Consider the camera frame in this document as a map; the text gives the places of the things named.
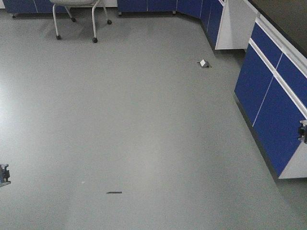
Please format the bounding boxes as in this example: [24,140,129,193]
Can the grey rolling chair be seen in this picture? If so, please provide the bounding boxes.
[49,0,113,44]

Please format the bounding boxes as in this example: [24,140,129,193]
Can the blue right lab cabinet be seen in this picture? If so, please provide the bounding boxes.
[235,0,307,179]

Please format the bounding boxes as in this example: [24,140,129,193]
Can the blue back lab cabinets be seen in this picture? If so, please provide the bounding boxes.
[1,0,258,50]

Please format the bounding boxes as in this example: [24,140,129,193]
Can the yellow mushroom push button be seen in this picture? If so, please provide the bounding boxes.
[298,120,307,144]

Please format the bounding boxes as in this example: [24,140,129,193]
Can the metal floor socket box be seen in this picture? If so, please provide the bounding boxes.
[197,59,211,68]

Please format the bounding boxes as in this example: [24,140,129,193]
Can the red mushroom push button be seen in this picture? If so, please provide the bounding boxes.
[0,164,11,187]

